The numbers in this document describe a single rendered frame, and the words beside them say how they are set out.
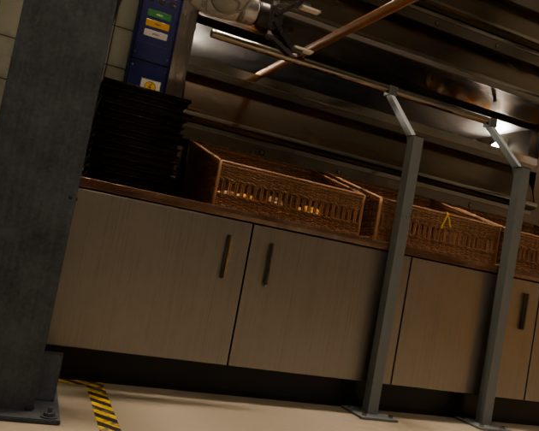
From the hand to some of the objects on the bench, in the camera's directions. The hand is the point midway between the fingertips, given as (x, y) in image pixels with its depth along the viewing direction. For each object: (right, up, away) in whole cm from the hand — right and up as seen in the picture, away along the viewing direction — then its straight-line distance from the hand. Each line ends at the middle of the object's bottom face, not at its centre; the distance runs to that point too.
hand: (312, 32), depth 208 cm
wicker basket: (+93, -85, +69) cm, 144 cm away
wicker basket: (-17, -62, +27) cm, 70 cm away
